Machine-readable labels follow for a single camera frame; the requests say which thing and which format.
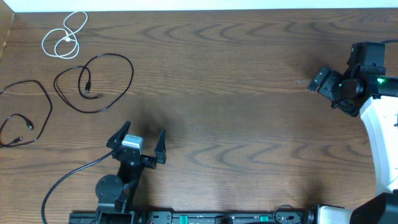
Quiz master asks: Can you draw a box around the black usb cable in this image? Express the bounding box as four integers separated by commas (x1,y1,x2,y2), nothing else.
0,79,53,148
53,53,135,114

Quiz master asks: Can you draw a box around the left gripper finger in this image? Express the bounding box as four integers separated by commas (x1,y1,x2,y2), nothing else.
106,121,131,149
154,129,167,164

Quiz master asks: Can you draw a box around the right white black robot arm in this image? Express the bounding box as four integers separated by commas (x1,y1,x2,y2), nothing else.
306,41,397,223

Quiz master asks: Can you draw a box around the white usb cable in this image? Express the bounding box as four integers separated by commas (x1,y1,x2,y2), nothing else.
41,10,89,60

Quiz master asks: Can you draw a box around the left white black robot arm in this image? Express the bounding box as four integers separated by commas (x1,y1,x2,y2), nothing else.
95,121,167,223

